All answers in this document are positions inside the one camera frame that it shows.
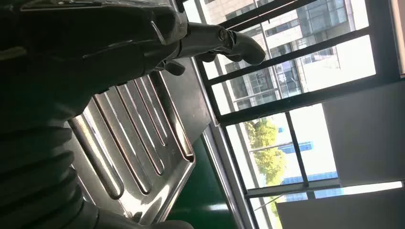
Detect silver conveyor frame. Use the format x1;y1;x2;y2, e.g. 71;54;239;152
201;125;257;229

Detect steel ribbed scale tray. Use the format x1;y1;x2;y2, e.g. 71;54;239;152
64;58;212;227

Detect bright green conveyor belt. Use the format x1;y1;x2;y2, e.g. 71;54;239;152
167;135;238;229

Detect dark window frame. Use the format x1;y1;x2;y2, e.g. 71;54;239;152
175;0;405;229

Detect grey office building outside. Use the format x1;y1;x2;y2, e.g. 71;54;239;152
202;0;377;111

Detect green tree outside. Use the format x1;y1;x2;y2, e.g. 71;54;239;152
243;119;288;187

